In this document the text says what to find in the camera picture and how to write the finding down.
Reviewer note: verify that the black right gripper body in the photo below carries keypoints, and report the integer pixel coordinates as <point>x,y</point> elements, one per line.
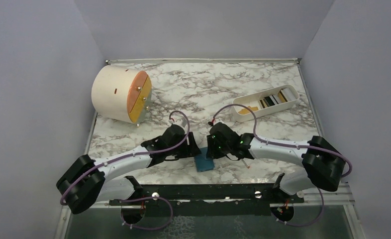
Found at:
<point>218,150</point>

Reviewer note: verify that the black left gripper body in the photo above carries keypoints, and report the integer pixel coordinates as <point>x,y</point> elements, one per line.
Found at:
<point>180,151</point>

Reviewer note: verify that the blue card holder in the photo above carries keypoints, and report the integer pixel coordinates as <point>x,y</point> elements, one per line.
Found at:
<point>202,162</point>

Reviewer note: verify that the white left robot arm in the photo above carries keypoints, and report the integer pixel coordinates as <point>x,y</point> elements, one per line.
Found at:
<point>83,183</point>

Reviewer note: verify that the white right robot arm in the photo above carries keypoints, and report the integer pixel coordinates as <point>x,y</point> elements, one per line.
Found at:
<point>321,164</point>

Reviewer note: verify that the grey card stack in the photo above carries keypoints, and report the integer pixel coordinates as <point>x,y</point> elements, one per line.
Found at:
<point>282,96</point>

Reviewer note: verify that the orange capped white marker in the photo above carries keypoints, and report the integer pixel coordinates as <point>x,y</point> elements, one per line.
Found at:
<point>246,164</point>

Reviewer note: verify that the cream oblong plastic tray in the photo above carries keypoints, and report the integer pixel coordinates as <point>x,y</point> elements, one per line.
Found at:
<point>251,101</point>

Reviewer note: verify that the cream cylinder orange lid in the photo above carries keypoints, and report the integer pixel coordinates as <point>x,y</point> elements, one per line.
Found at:
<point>122,94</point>

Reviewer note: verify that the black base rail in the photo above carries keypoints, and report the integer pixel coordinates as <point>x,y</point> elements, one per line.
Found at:
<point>161,200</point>

